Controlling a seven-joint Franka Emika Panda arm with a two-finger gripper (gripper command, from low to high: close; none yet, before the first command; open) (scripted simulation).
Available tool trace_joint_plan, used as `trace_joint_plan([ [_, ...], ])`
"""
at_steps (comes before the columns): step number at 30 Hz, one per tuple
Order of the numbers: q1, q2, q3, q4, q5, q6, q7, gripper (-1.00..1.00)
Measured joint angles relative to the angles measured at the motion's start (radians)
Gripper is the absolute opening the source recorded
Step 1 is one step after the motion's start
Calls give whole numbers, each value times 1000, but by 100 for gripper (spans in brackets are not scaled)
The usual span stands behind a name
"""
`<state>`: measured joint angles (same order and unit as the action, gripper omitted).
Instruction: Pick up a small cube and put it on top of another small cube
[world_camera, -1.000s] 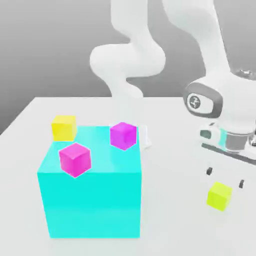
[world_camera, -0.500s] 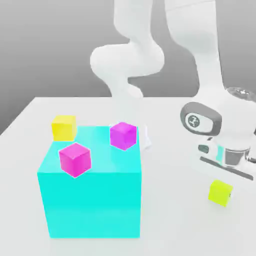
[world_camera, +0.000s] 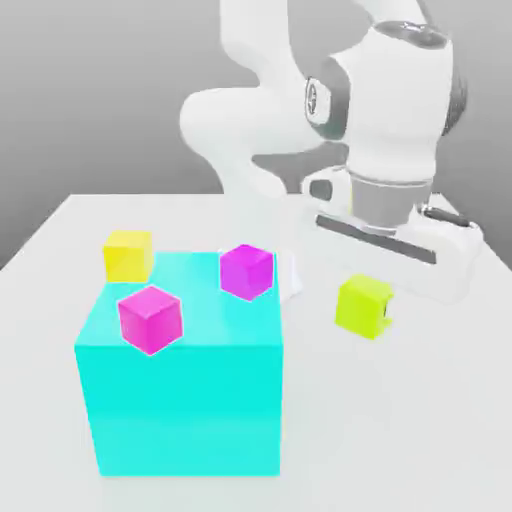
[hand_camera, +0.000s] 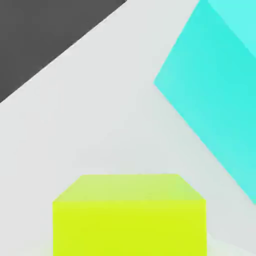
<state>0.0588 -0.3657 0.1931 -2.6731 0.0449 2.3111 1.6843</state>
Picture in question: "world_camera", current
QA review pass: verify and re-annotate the small lime cube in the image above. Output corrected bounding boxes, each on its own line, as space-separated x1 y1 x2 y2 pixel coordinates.
334 273 395 342

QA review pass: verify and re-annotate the small yellow cube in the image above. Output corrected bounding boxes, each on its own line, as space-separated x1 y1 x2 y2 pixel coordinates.
102 229 155 284

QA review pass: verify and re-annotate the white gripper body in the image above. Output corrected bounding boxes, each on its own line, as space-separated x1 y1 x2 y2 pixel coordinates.
308 208 488 308

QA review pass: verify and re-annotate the small magenta cube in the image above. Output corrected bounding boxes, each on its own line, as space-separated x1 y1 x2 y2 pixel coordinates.
117 284 184 356

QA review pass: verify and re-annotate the large cyan box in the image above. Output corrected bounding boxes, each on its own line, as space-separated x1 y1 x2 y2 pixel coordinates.
73 250 283 478

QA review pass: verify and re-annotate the small purple cube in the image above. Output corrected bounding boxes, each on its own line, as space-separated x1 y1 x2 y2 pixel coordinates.
219 243 275 302

